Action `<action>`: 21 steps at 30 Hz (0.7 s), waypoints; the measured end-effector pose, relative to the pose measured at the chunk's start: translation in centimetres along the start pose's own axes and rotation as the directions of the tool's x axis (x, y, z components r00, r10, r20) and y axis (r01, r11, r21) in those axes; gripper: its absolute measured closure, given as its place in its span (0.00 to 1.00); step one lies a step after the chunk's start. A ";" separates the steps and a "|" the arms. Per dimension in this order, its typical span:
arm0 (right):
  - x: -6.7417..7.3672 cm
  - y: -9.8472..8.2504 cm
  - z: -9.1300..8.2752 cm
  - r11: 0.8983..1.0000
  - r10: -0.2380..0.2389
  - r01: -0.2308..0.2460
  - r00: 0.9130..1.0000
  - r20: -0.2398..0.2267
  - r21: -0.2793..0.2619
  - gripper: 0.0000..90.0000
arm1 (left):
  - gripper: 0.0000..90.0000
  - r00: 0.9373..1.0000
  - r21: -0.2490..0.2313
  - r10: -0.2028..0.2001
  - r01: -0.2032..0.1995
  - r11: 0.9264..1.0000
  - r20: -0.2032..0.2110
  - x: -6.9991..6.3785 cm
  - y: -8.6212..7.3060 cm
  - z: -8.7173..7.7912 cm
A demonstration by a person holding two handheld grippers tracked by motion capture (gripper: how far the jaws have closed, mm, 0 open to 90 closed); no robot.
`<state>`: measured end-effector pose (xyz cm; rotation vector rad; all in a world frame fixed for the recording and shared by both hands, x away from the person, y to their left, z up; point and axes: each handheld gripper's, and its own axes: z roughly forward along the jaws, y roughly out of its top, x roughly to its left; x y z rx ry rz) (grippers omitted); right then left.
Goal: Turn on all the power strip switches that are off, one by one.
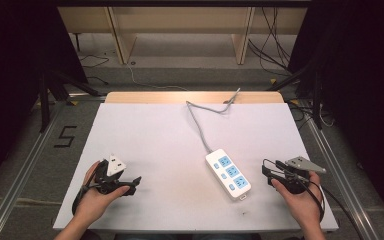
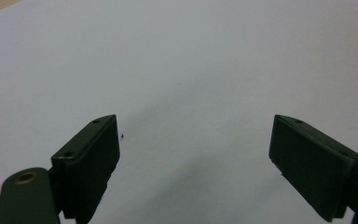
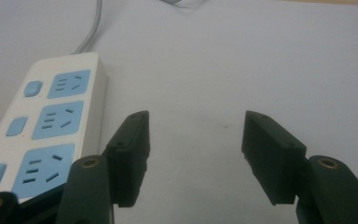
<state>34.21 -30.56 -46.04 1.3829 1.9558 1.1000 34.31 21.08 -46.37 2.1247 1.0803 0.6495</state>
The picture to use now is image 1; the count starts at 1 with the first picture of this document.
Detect white floor cable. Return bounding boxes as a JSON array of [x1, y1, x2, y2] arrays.
[[125, 62, 188, 92]]

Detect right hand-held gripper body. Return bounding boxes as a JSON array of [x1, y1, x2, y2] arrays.
[[267, 155, 327, 196]]

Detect wooden table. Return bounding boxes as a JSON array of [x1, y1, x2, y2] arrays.
[[104, 91, 285, 105]]

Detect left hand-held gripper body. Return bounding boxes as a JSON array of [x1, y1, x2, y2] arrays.
[[94, 153, 128, 196]]

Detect white power strip blue sockets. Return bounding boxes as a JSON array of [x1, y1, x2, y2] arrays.
[[205, 148, 252, 202]]

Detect thin black floor cable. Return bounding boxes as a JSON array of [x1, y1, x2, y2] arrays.
[[78, 54, 110, 86]]

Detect bundle of black floor cables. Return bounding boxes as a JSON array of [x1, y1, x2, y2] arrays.
[[247, 6, 294, 78]]

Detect grey power strip cable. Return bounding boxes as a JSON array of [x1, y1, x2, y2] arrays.
[[185, 87, 242, 155]]

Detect person's left hand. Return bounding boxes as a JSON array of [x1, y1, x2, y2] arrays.
[[79, 160, 131, 224]]

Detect black metal stand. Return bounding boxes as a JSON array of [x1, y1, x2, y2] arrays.
[[265, 61, 325, 131], [37, 68, 104, 134]]

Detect dark curtain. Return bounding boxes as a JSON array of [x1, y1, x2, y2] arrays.
[[0, 0, 89, 198], [287, 0, 384, 233]]

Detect white table board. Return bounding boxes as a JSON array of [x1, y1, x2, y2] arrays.
[[52, 102, 340, 233]]

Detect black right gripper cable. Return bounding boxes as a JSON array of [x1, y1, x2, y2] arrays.
[[288, 169, 366, 240]]

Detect person's right hand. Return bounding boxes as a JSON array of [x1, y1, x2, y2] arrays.
[[270, 170, 324, 231]]

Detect tangled cables by stand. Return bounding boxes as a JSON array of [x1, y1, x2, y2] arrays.
[[288, 99, 336, 130]]

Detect aluminium floor rail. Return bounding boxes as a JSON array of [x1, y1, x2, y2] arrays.
[[0, 108, 63, 240], [303, 114, 383, 240]]

